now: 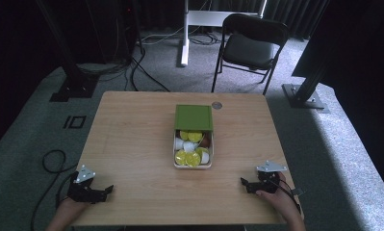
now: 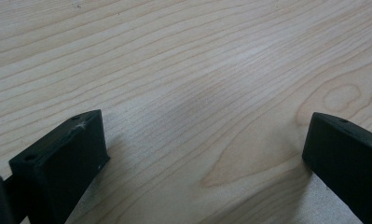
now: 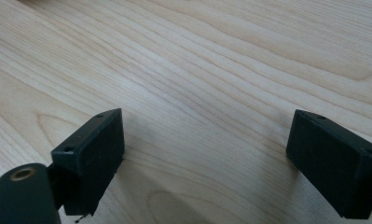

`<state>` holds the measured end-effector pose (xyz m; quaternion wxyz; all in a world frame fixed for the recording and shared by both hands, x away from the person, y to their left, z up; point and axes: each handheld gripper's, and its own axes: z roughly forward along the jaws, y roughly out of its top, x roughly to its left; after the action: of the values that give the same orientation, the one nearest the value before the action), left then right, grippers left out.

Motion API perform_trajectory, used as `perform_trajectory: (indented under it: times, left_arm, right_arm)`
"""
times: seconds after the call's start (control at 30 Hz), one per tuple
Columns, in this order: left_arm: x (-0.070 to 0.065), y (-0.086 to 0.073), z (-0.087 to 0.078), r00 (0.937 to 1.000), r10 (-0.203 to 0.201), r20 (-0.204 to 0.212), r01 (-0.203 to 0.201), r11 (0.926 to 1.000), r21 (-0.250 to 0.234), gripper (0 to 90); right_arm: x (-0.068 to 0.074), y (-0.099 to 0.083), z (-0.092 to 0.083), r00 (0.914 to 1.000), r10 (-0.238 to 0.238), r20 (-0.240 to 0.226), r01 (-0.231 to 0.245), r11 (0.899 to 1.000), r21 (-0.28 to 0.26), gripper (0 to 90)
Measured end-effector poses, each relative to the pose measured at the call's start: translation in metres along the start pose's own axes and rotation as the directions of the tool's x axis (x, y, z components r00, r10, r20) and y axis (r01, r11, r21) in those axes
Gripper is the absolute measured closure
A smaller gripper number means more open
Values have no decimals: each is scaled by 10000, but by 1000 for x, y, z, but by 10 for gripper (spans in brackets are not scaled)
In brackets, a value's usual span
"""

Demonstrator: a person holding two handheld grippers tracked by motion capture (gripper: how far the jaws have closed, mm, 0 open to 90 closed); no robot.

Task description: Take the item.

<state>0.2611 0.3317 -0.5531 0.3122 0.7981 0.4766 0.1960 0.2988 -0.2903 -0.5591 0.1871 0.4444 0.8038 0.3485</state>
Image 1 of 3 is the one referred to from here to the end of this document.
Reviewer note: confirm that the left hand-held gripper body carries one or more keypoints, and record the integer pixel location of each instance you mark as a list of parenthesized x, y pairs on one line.
[(81, 190)]

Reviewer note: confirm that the person's left hand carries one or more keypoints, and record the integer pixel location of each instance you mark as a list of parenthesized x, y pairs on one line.
[(71, 206)]

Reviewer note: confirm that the person's right hand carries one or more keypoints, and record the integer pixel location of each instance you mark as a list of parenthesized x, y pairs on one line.
[(281, 200)]

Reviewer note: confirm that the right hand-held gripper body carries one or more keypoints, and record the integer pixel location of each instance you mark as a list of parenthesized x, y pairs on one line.
[(268, 179)]

